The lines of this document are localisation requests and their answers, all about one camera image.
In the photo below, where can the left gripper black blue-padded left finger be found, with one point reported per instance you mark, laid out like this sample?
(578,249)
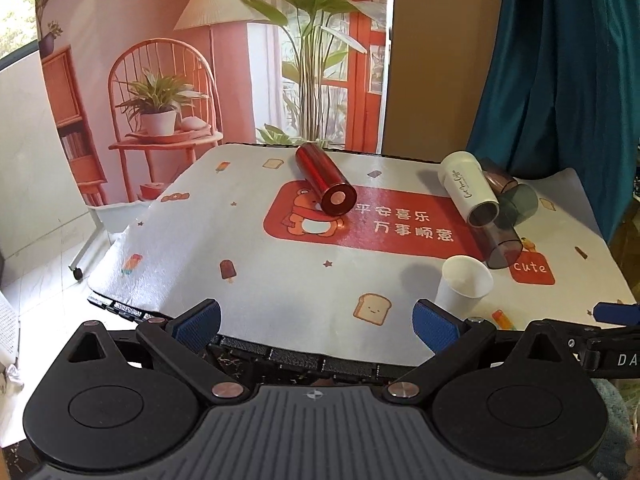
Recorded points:
(117,400)

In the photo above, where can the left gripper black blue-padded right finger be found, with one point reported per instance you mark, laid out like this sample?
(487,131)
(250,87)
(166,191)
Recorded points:
(504,400)

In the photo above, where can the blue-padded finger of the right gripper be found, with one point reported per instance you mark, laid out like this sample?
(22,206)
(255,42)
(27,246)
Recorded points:
(618,314)

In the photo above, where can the small white paper cup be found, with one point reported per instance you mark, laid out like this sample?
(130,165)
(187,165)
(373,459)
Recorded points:
(464,282)

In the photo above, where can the clear brown plastic cup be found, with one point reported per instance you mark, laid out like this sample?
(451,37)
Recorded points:
(498,241)

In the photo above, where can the dark grey translucent cup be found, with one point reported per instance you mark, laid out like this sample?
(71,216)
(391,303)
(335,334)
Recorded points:
(517,201)

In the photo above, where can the white tall paper cup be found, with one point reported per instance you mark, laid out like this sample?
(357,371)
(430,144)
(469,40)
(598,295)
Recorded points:
(463,178)

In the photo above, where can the red metallic tumbler cup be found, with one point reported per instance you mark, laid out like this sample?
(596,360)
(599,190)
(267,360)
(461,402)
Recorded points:
(337,196)

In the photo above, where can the pink room scene backdrop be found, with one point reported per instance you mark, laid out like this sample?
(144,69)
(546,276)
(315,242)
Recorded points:
(141,89)

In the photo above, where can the blue fuzzy cloth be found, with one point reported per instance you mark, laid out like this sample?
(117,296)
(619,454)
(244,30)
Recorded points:
(617,457)

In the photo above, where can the black folding table edge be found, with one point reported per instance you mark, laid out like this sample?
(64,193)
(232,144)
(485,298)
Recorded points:
(255,362)

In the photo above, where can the white cartoon print tablecloth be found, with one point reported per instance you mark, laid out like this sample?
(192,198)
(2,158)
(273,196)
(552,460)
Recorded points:
(242,226)

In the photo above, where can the teal curtain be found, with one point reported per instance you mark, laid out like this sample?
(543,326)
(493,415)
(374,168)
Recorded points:
(562,91)

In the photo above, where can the brown cardboard panel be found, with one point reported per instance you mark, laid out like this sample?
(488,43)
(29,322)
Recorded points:
(439,59)

